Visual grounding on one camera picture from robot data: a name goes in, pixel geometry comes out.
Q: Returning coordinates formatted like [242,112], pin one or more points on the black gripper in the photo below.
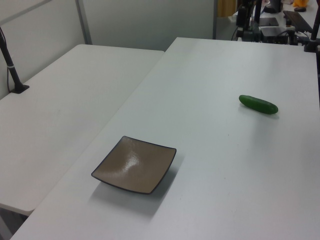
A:
[242,16]

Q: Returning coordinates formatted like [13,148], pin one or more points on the green cucumber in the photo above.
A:
[258,104]

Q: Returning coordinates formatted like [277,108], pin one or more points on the square brown ceramic plate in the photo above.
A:
[135,166]

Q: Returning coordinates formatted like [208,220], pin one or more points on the thin black vertical pole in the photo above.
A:
[258,20]

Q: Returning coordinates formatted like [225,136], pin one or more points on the dark flat screen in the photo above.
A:
[269,21]

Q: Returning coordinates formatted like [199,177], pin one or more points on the black box device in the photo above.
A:
[273,35]

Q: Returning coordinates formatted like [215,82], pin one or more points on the black keyboard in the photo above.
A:
[297,21]

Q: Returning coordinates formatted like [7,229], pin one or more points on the orange object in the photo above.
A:
[300,3]

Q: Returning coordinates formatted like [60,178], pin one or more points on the white background desk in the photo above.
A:
[310,12]

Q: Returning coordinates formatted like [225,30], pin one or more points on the white side table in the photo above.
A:
[62,112]

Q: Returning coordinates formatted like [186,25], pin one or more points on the grey metal partition post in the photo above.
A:
[83,22]
[214,20]

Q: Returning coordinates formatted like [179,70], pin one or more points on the black clamp camera pole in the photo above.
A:
[313,30]

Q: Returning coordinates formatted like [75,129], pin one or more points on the black camera pole with base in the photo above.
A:
[11,71]

